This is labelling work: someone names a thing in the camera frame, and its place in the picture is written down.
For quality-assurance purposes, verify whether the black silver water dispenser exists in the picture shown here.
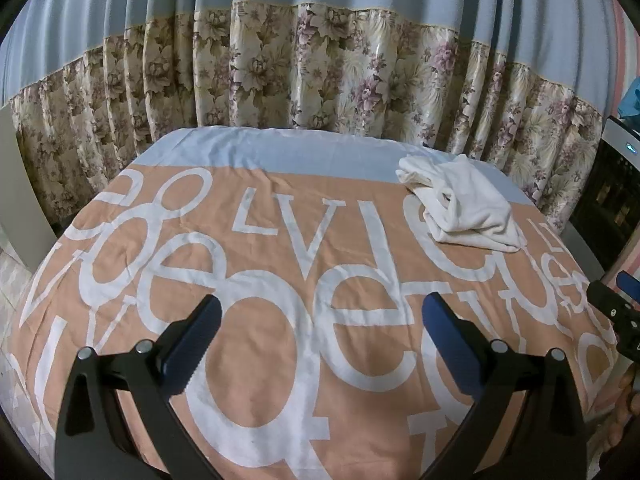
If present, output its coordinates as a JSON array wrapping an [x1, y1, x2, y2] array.
[[570, 117, 639, 271]]

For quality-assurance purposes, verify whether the blue floral curtain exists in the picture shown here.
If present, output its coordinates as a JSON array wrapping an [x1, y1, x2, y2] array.
[[1, 0, 626, 230]]

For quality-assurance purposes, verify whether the white knit sweater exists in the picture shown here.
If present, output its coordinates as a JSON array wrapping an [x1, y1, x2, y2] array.
[[396, 155, 523, 254]]

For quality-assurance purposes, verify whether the person's right hand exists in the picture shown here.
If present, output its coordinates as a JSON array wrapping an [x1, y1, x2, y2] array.
[[602, 364, 639, 452]]

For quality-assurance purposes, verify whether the blue cloth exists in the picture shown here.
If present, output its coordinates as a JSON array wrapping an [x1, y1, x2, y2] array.
[[617, 77, 640, 122]]

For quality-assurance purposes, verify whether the orange blue lettered bedspread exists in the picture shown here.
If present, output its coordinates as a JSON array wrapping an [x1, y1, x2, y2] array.
[[1, 127, 617, 479]]

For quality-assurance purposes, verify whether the white board panel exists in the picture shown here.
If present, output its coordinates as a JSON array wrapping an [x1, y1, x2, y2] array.
[[0, 104, 56, 273]]

